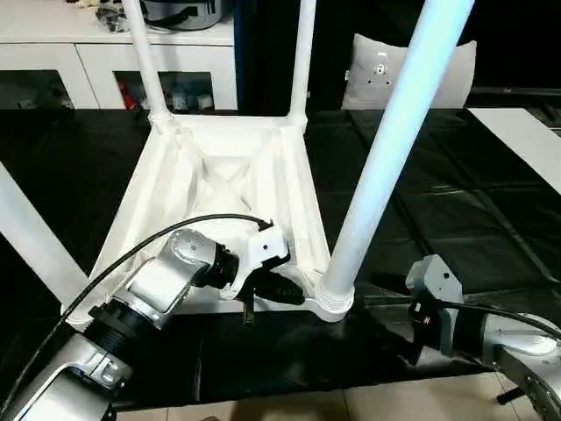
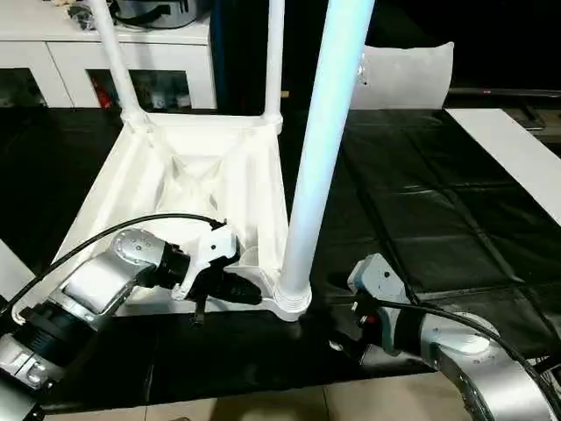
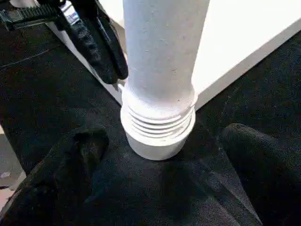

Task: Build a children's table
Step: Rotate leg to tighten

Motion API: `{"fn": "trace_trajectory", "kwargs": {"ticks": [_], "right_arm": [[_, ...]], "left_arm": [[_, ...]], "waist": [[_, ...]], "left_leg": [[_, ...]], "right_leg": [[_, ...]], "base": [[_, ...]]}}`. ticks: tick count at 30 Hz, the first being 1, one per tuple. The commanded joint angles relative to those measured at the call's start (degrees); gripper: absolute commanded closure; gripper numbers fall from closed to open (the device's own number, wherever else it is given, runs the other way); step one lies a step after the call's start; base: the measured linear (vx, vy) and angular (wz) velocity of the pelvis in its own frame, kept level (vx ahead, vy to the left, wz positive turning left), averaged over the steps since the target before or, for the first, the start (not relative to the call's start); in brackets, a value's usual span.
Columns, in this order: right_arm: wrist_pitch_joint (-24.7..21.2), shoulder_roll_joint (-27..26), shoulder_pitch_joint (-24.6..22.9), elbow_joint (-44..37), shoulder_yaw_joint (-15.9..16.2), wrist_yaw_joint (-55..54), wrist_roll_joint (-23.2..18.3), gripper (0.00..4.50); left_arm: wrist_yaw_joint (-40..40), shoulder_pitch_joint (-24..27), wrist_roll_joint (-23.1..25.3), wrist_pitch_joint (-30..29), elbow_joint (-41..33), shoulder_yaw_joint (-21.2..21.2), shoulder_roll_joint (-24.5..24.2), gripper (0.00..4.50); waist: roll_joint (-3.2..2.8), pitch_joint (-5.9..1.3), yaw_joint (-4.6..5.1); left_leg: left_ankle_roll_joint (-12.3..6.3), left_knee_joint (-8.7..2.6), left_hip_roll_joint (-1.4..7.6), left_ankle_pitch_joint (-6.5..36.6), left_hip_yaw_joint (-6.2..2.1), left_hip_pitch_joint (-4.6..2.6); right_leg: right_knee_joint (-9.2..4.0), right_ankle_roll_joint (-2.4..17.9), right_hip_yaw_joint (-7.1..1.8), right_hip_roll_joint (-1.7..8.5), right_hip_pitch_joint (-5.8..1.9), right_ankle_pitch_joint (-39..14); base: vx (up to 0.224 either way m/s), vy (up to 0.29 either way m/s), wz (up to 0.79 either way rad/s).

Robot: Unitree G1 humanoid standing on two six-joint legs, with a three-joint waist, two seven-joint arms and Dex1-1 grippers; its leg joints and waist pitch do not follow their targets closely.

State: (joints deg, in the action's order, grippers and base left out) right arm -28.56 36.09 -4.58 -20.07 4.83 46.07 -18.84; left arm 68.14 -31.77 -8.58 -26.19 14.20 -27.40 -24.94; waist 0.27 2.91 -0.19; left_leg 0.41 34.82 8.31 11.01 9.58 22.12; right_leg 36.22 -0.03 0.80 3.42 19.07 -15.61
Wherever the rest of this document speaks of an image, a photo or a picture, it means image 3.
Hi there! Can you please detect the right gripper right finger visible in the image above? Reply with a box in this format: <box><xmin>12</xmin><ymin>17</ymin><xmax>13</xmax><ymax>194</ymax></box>
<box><xmin>220</xmin><ymin>124</ymin><xmax>301</xmax><ymax>226</ymax></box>

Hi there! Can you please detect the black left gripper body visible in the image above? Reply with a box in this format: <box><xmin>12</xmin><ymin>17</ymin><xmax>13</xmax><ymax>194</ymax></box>
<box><xmin>35</xmin><ymin>0</ymin><xmax>105</xmax><ymax>24</ymax></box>

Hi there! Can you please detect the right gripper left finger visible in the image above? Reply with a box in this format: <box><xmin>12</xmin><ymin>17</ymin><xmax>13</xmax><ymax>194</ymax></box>
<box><xmin>0</xmin><ymin>127</ymin><xmax>109</xmax><ymax>226</ymax></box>

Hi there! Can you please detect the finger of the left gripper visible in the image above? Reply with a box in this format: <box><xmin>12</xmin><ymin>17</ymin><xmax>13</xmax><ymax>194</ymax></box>
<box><xmin>62</xmin><ymin>20</ymin><xmax>116</xmax><ymax>84</ymax></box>
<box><xmin>94</xmin><ymin>14</ymin><xmax>129</xmax><ymax>80</ymax></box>

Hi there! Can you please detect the white plastic table leg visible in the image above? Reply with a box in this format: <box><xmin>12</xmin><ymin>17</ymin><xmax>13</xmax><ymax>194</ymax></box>
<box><xmin>121</xmin><ymin>0</ymin><xmax>211</xmax><ymax>140</ymax></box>

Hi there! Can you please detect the white plastic table top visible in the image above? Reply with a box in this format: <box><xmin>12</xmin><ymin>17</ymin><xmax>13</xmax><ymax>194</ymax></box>
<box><xmin>55</xmin><ymin>0</ymin><xmax>301</xmax><ymax>161</ymax></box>

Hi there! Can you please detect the black mat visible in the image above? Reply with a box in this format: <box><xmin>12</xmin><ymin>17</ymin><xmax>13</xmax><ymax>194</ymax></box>
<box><xmin>0</xmin><ymin>21</ymin><xmax>301</xmax><ymax>226</ymax></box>

